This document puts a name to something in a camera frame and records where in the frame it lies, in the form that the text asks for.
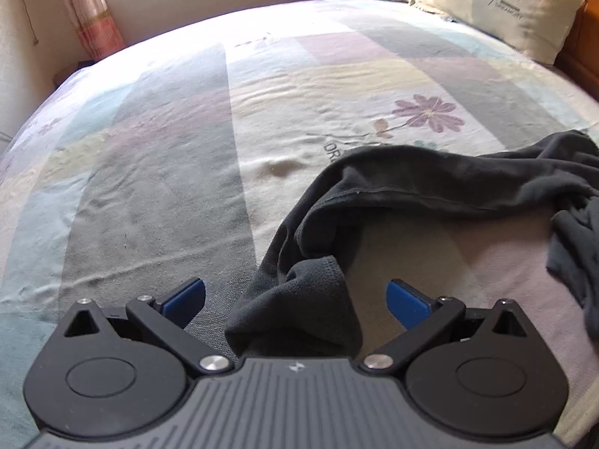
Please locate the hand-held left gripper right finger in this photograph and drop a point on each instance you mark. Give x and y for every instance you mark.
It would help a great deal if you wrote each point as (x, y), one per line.
(407, 304)

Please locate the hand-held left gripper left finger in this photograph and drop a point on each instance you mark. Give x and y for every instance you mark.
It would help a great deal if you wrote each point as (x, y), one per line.
(185, 297)

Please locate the dark grey pants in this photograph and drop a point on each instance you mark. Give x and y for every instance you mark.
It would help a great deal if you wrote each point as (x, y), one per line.
(421, 173)

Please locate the patchwork floral bed sheet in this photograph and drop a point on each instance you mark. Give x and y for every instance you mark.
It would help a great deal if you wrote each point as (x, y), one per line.
(164, 149)

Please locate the pink checked curtain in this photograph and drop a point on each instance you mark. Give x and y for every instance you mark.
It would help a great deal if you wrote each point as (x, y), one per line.
(91, 14)

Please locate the wooden headboard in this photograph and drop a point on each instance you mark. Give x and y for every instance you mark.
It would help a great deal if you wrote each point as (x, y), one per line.
(582, 56)

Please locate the large beige printed pillow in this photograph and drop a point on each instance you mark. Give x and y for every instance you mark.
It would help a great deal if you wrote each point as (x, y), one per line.
(505, 4)

